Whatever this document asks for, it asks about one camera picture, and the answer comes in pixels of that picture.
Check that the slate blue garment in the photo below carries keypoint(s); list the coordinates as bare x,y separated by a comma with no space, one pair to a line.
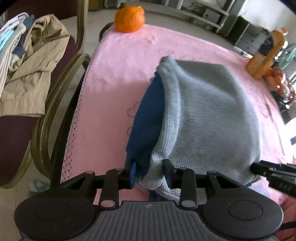
23,44

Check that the grey knit garment blue lining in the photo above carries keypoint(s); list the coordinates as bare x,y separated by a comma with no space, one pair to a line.
208,115

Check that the light blue garment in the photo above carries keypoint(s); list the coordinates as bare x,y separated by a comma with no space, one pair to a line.
5,39

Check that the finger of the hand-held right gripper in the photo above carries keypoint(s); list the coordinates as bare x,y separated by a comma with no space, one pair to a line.
277,179
277,165

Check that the tangerine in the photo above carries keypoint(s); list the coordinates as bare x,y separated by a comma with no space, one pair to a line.
280,89

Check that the beige jacket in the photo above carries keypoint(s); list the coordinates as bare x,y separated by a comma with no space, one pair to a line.
30,81

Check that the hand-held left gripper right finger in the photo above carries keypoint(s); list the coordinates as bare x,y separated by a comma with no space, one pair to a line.
170,176

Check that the maroon chair gold frame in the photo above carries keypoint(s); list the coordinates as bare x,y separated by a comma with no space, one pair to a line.
13,143

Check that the orange juice bottle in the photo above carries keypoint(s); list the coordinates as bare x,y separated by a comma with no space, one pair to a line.
261,64

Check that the person's right forearm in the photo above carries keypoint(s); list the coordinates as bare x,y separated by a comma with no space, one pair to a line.
290,213

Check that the pale green object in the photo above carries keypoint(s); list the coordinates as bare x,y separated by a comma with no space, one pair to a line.
39,187

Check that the large orange citrus fruit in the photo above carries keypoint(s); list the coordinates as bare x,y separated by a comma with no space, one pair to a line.
129,19

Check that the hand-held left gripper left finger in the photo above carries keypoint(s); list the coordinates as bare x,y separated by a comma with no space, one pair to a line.
133,176

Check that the dark desk cabinet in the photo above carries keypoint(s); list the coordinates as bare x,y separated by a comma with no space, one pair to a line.
247,37

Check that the white garment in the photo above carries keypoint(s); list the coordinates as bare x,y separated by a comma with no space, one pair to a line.
7,69

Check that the silver television stand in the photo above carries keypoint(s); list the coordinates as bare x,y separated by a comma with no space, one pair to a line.
208,4

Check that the pink printed blanket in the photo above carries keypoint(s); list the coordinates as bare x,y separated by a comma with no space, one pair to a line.
115,69

